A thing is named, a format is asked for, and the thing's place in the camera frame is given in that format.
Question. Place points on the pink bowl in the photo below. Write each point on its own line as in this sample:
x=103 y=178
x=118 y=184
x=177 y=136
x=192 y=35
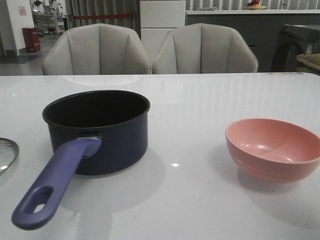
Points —
x=273 y=150

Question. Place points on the beige cushion at right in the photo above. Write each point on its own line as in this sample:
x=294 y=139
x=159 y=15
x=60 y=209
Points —
x=309 y=63

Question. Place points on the dark grey counter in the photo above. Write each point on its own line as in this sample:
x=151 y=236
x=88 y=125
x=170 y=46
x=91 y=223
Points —
x=259 y=28

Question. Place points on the red bin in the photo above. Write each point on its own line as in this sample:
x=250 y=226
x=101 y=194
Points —
x=31 y=39

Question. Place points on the fruit plate on counter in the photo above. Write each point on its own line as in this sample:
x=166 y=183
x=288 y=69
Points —
x=254 y=5

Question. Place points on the dark appliance at right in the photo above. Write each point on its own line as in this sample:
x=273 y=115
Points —
x=294 y=40

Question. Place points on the glass lid blue knob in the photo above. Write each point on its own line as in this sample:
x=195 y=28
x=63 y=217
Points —
x=9 y=151

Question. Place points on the left grey upholstered chair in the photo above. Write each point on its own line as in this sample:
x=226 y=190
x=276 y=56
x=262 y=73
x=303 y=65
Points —
x=97 y=49

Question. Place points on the grey curtain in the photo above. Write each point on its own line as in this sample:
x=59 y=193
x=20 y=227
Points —
x=104 y=7

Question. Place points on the white cabinet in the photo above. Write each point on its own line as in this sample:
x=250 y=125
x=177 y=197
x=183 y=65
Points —
x=157 y=18

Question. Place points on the blue saucepan with handle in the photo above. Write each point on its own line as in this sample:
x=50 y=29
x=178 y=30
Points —
x=92 y=133

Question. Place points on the grey upholstered chair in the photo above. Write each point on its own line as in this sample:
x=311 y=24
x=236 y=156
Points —
x=97 y=49
x=203 y=48

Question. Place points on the right grey upholstered chair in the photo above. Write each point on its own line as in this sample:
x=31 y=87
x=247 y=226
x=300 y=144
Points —
x=203 y=48

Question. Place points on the red barrier belt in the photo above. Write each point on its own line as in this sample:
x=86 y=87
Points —
x=103 y=17

